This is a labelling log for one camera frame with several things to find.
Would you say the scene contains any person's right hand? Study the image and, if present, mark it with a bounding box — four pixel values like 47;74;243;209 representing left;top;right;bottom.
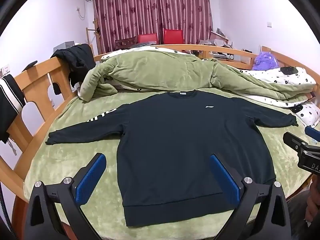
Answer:
305;180;320;222

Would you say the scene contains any grey box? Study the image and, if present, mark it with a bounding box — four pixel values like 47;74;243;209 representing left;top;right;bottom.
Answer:
54;41;75;51

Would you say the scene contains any red chair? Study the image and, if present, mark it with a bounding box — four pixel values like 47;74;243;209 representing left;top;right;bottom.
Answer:
163;29;184;45
138;33;158;44

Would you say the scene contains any purple plush toy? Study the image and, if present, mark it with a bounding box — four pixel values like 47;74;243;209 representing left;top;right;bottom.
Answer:
251;51;278;70

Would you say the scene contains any maroon patterned curtain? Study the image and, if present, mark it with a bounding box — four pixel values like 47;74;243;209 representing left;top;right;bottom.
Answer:
92;0;214;53

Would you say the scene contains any cardboard box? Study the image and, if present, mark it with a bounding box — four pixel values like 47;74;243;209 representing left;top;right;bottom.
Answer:
210;27;236;48

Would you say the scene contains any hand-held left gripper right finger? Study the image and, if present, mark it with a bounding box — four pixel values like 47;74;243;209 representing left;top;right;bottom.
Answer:
209;154;292;240

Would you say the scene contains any wooden coat rack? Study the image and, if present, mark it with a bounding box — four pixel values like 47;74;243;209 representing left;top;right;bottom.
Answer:
86;17;103;55

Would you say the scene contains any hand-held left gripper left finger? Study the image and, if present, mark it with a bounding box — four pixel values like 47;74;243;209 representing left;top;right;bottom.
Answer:
25;152;108;240

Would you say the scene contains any black jacket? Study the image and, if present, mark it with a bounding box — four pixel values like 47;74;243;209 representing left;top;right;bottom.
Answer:
51;44;97;85

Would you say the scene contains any wooden bed frame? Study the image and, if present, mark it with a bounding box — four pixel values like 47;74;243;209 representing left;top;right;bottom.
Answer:
0;44;320;205

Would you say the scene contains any black cable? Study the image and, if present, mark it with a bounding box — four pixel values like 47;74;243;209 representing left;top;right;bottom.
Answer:
0;182;13;230

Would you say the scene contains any green and floral quilt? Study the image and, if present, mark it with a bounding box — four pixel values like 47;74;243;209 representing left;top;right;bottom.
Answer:
77;45;318;108

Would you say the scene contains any white floral pillow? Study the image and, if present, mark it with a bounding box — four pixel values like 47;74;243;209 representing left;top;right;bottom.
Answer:
292;104;320;127

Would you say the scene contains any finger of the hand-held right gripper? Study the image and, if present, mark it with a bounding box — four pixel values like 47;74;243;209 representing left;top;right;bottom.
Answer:
304;126;320;142
283;132;311;153

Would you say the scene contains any black and white striped garment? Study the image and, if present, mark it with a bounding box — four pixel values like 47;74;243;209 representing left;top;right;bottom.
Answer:
0;74;27;144

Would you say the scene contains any dark long-sleeve sweatshirt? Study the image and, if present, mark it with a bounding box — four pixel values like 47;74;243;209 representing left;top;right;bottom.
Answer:
46;90;299;227

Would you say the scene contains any dark wooden chair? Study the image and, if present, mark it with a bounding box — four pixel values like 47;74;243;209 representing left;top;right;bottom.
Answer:
115;36;137;51

